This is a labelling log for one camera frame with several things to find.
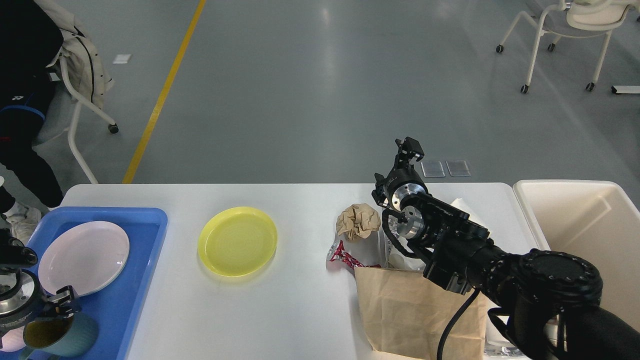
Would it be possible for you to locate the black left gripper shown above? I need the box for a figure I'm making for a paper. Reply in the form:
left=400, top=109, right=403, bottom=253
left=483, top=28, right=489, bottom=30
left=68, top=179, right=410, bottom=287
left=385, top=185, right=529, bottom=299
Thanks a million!
left=0, top=269, right=82, bottom=337

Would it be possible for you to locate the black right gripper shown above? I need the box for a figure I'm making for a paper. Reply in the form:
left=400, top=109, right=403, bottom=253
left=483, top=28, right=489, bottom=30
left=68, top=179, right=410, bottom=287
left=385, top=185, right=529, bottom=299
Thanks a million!
left=371, top=137, right=429, bottom=210

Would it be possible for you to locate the dark green mug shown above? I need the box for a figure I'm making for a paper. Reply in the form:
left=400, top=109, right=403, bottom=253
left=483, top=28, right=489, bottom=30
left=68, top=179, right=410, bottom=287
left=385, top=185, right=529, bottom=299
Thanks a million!
left=18, top=312, right=99, bottom=360

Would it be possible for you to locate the pink mug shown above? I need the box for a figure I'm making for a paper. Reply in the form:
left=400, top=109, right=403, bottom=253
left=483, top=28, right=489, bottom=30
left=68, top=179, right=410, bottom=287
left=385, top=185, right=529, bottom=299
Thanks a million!
left=0, top=326, right=26, bottom=353

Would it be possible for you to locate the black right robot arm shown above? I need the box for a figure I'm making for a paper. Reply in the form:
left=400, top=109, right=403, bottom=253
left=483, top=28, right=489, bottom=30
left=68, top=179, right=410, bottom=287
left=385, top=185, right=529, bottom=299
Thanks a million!
left=372, top=137, right=639, bottom=360

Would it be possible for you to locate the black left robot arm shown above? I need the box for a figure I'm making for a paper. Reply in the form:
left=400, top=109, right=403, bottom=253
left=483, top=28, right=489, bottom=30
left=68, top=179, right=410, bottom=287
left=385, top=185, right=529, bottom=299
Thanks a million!
left=0, top=228, right=82, bottom=337

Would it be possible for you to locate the floor outlet plate left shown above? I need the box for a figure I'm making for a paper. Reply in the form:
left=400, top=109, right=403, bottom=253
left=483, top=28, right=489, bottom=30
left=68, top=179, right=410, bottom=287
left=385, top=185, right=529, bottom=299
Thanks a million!
left=421, top=161, right=446, bottom=178

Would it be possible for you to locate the floor outlet plate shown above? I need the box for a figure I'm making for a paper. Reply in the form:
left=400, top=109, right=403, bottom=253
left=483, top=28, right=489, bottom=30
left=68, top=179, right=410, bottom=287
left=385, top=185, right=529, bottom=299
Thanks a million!
left=446, top=160, right=472, bottom=177
left=421, top=161, right=446, bottom=178

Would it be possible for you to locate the white round plate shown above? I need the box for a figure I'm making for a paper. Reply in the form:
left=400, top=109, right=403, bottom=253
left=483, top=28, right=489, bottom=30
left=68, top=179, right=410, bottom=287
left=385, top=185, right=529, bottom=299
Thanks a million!
left=38, top=221, right=130, bottom=297

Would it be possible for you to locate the floor outlet plate right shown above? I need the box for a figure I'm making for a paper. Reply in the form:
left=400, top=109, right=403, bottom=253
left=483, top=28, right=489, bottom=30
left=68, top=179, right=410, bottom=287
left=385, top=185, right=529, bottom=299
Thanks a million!
left=446, top=160, right=472, bottom=177

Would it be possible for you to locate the blue plastic tray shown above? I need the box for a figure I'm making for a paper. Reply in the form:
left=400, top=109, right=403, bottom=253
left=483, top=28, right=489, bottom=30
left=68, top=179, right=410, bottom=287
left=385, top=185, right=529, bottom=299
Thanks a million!
left=26, top=206, right=169, bottom=360

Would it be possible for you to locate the crumpled brown paper ball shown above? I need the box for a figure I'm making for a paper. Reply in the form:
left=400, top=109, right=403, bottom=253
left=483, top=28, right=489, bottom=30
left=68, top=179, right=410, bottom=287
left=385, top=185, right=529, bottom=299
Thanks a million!
left=335, top=203, right=382, bottom=242

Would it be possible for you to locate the red white snack wrapper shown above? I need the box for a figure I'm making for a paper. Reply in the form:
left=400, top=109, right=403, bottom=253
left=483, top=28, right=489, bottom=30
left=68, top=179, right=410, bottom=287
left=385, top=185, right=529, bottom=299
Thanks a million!
left=326, top=239, right=366, bottom=271

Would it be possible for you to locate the brown paper bag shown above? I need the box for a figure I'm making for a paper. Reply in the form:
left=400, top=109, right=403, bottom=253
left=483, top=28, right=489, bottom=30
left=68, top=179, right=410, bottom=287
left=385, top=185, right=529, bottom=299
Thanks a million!
left=355, top=268, right=488, bottom=360

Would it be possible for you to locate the yellow plastic plate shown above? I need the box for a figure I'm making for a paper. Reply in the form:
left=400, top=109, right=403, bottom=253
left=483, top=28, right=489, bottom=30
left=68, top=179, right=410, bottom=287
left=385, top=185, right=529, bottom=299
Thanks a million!
left=197, top=206, right=278, bottom=278

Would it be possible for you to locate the beige plastic bin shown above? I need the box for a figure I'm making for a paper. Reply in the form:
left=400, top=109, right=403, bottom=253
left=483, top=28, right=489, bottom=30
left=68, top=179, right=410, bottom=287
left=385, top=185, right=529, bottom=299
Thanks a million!
left=513, top=180, right=640, bottom=330

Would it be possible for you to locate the white chair on casters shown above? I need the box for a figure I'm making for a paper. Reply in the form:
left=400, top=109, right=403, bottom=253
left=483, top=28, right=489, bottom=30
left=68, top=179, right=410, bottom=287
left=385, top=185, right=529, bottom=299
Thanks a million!
left=495, top=0, right=639, bottom=94

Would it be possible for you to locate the white chair with jacket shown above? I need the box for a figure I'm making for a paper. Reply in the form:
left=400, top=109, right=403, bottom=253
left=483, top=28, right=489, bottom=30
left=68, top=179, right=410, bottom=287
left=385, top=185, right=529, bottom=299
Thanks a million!
left=36, top=0, right=119, bottom=184

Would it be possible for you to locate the white bar on floor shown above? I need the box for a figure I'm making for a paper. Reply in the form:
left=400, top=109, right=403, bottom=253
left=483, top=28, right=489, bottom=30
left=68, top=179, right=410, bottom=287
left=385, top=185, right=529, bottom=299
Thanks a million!
left=610, top=85, right=640, bottom=95

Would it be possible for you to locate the person in dark clothes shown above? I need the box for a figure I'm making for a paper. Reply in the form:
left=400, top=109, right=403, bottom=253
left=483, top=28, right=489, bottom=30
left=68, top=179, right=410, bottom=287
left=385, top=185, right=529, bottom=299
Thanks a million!
left=0, top=0, right=65, bottom=241

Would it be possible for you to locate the black cable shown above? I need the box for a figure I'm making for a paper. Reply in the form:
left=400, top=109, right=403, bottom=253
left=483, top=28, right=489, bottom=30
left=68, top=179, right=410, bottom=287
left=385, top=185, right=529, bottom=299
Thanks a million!
left=436, top=290, right=482, bottom=360

